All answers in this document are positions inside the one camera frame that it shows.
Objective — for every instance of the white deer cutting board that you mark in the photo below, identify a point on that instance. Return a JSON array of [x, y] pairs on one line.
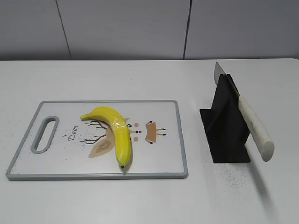
[[58, 145]]

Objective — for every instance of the yellow plastic banana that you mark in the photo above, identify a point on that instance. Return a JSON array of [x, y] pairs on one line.
[[119, 128]]

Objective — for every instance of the white handled kitchen knife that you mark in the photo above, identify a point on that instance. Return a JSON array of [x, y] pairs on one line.
[[260, 135]]

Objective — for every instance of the black knife stand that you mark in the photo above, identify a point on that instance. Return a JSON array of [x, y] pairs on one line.
[[225, 127]]

